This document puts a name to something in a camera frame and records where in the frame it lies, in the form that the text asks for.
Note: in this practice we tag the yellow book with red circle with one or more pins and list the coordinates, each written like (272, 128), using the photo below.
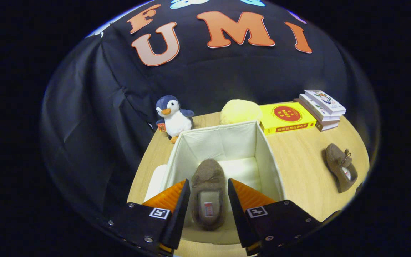
(287, 114)

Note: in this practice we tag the brown shoe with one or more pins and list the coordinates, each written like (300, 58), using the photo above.
(337, 164)
(207, 175)

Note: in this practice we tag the yellow round plush cushion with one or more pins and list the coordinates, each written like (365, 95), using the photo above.
(239, 110)

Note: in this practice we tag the brown book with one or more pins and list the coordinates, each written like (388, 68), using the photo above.
(328, 126)

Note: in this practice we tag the black backdrop cloth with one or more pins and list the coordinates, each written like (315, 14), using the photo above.
(227, 75)

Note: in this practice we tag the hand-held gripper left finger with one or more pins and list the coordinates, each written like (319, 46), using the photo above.
(178, 217)

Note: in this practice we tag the penguin plush toy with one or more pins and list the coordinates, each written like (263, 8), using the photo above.
(175, 121)

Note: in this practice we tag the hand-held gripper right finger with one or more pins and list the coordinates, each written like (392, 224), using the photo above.
(239, 217)

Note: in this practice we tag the beige fabric storage box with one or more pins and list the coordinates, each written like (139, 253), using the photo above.
(223, 142)

